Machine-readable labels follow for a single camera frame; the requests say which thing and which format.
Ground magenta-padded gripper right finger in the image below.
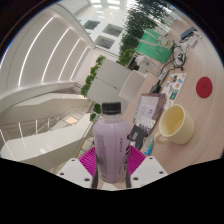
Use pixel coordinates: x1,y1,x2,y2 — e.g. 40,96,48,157
125,144,169,190

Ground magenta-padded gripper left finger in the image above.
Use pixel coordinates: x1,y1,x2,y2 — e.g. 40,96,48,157
56,146,99,190

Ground purple drink bottle black cap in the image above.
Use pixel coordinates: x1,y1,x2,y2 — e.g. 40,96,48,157
92,101,132,184

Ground clear plastic water bottle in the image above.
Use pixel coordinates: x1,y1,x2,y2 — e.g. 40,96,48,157
134,54,163,78

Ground small blue tube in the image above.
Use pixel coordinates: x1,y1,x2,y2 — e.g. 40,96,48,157
143,134,156,156

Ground pale yellow mug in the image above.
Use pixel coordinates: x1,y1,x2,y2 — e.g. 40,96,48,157
153,103,196,146

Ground printed book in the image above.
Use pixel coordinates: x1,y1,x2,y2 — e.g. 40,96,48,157
133,93,167,134

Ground potted green plants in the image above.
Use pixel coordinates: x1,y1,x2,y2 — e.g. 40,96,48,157
89,103,103,123

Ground white chair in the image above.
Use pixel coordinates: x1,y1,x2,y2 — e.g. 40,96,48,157
118,69,148,103

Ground colourful sticker sheet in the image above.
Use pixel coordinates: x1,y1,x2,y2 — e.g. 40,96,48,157
160,72,187,111

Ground green plants atop cabinet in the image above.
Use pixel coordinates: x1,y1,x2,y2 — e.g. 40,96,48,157
80,54,107,98

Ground flat round red coaster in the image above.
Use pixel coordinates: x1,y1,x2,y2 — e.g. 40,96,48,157
195,76,214,99

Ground green tote bag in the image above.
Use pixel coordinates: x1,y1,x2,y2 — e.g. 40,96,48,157
135,28,175,64

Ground dark blue flat case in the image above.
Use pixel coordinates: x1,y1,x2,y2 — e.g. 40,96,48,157
179,26,198,40

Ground green plant hedge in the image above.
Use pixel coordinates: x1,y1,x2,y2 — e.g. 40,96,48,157
118,0,178,66

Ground tangled black cables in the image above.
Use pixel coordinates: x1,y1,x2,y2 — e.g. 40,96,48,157
159,43,188,78

